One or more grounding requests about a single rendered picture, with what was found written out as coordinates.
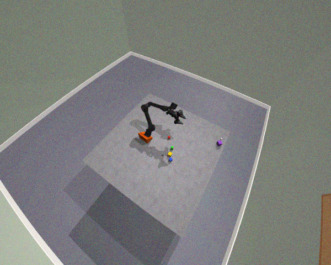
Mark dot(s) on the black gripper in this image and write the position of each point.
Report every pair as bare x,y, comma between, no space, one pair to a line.
177,115

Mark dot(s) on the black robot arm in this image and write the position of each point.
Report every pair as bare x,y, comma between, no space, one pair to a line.
164,108

